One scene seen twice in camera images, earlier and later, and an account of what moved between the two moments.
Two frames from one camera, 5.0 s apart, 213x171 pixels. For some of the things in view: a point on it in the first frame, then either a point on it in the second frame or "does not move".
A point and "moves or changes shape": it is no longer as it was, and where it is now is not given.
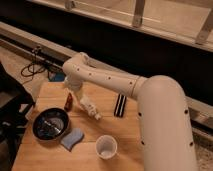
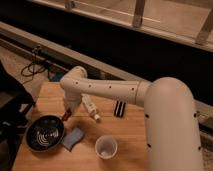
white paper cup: x=106 y=146 does not move
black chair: x=15 y=104 does not move
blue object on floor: x=56 y=76 does not move
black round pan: x=50 y=124 moves or changes shape
